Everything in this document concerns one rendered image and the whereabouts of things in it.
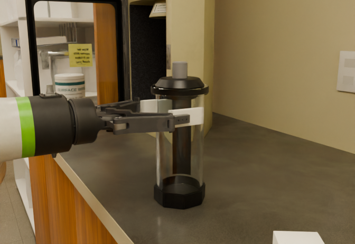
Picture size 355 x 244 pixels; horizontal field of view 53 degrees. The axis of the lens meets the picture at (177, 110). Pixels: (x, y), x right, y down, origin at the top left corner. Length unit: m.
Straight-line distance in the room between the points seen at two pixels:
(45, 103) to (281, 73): 0.89
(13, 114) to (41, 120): 0.04
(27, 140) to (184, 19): 0.62
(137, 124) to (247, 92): 0.89
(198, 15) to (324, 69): 0.41
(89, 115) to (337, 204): 0.49
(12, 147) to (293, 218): 0.47
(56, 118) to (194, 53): 0.58
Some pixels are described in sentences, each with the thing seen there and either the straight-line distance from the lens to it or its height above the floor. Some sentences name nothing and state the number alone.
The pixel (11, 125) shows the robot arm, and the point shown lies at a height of 1.13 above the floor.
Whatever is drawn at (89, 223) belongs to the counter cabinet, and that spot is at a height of 0.79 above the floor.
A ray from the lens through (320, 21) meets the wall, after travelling 1.17.
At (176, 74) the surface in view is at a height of 1.19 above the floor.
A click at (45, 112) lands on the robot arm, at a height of 1.15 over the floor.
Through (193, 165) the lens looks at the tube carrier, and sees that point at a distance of 0.66.
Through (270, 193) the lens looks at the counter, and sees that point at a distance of 0.77.
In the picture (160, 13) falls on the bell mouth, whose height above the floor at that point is 1.32.
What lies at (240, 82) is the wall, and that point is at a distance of 1.42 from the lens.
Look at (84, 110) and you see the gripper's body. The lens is 0.56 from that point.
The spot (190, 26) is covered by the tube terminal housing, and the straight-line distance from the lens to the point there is 1.03.
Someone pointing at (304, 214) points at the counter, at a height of 0.94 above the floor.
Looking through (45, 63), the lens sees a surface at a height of 1.17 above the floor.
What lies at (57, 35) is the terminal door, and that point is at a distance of 1.23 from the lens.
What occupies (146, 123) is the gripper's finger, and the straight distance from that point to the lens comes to 0.55.
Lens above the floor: 1.25
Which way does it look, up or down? 12 degrees down
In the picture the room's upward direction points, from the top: straight up
